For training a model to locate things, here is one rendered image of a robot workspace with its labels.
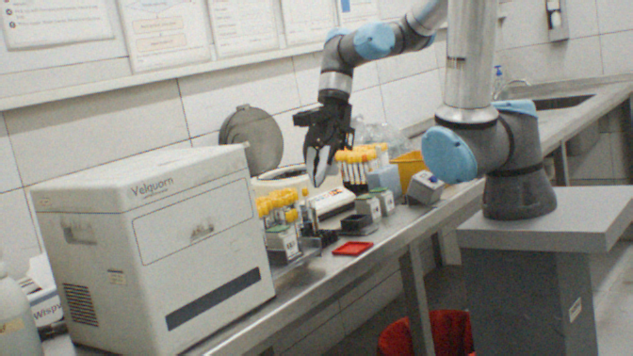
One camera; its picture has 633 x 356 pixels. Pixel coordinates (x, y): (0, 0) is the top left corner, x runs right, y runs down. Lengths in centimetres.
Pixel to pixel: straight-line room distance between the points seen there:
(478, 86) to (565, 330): 51
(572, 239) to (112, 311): 81
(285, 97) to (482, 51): 116
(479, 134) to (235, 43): 108
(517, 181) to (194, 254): 64
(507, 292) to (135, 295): 73
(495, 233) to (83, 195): 75
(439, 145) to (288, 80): 112
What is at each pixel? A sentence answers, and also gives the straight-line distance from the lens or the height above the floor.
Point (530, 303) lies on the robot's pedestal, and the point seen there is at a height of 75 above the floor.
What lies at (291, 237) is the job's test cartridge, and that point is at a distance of 128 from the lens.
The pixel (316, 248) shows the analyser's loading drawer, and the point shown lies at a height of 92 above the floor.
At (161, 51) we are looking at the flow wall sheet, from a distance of 188.
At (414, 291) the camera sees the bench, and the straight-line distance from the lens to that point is 162.
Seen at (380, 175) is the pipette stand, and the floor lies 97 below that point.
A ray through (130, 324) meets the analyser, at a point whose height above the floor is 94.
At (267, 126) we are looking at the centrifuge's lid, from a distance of 202.
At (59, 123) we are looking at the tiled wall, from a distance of 168.
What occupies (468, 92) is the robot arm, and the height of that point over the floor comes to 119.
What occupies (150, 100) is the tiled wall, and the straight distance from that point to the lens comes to 184.
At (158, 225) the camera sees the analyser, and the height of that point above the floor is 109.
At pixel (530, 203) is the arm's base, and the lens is 133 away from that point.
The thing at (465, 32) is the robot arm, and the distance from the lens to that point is 115.
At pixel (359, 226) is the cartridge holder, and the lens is 151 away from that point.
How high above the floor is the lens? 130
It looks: 11 degrees down
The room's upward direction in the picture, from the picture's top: 11 degrees counter-clockwise
